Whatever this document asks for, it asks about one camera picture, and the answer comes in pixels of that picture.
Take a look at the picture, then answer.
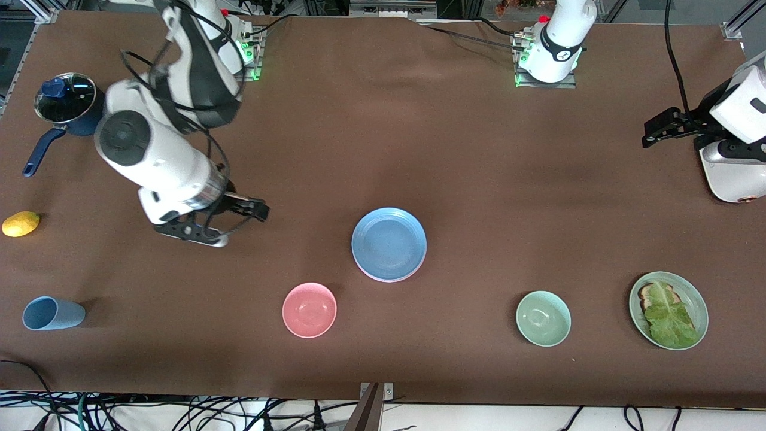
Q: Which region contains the blue plastic cup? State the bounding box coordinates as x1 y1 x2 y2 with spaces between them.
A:
22 296 86 331

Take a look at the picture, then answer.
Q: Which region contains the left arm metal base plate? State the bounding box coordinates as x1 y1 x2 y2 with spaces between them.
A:
513 33 578 89

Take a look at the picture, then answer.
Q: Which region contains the blue plate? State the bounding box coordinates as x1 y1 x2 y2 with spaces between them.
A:
351 207 428 281

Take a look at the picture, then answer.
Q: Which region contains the green plate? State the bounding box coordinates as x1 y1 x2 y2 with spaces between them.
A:
628 271 709 351

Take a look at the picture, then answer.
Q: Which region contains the glass lid with blue knob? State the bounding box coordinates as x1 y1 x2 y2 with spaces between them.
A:
34 72 98 125

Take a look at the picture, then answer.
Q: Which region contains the grey metal box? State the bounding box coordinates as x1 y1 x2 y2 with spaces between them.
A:
349 0 439 19

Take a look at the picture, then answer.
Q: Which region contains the brown wooden pole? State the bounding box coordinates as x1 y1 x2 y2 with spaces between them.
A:
344 383 384 431

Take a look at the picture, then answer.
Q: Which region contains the yellow lemon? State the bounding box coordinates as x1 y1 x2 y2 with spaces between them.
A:
2 211 41 238

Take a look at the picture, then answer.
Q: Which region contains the dark blue saucepan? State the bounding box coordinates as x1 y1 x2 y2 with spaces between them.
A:
23 72 107 178

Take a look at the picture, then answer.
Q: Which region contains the white toaster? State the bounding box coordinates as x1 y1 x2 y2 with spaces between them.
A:
701 157 766 204

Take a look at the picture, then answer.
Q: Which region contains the pink plate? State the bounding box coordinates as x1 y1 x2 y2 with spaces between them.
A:
354 257 427 283

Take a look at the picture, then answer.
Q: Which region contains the black base cable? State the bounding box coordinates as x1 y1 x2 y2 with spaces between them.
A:
422 25 521 50
242 12 306 38
419 17 521 37

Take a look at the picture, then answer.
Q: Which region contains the toast slice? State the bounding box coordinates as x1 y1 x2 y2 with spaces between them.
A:
638 283 680 312

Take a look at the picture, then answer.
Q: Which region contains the green lettuce leaf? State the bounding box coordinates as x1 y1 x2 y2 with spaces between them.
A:
643 281 699 349

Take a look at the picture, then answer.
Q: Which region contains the brown table cloth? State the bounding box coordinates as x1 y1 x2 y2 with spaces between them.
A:
0 9 766 409

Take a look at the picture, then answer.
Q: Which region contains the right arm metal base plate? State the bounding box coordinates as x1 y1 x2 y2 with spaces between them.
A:
236 25 265 82

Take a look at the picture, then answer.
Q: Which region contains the pink bowl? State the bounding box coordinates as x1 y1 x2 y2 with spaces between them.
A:
282 282 338 339

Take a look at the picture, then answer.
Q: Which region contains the green bowl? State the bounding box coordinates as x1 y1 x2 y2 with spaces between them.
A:
516 290 572 347

